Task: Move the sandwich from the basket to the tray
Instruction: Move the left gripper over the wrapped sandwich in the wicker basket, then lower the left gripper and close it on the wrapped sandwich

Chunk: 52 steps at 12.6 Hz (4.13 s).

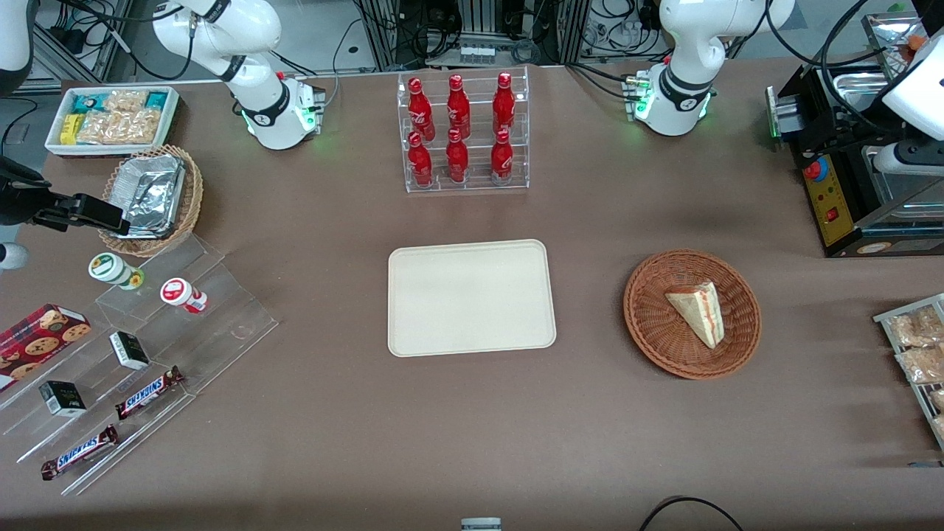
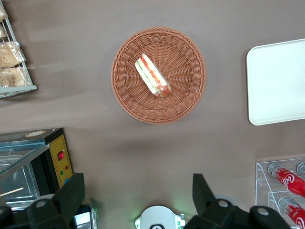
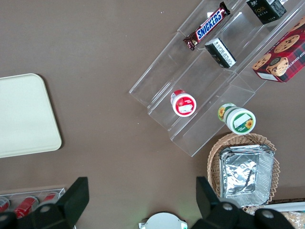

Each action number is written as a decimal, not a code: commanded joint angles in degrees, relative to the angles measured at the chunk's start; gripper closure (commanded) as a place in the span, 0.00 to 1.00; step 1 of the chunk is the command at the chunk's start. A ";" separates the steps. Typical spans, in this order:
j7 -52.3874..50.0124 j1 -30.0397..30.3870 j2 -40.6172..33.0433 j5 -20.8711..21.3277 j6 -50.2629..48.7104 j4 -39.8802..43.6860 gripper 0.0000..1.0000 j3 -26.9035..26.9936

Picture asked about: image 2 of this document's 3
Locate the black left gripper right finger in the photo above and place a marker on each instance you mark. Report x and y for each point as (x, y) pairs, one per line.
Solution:
(214, 214)

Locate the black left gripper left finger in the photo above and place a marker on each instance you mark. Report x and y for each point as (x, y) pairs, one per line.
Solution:
(59, 210)

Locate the triangle sandwich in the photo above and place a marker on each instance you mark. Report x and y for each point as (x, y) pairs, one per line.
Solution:
(152, 76)

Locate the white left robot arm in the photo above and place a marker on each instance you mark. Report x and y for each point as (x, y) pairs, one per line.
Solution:
(158, 217)

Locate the cream plastic tray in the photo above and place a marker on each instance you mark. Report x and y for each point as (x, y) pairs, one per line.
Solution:
(276, 83)

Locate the brown round wicker basket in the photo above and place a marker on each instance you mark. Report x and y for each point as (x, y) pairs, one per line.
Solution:
(181, 59)

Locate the silver metal control box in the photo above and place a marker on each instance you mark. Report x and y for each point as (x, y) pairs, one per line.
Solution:
(83, 218)

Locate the thin wooden stick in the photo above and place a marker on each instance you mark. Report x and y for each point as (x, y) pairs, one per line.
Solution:
(12, 192)

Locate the clear acrylic bottle rack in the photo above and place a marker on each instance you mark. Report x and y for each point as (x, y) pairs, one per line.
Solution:
(262, 188)

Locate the black glass food warmer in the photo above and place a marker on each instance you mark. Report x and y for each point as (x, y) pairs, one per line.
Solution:
(60, 152)

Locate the clear bag of crackers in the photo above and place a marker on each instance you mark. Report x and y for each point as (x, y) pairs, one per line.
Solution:
(10, 55)
(14, 77)
(2, 32)
(2, 13)

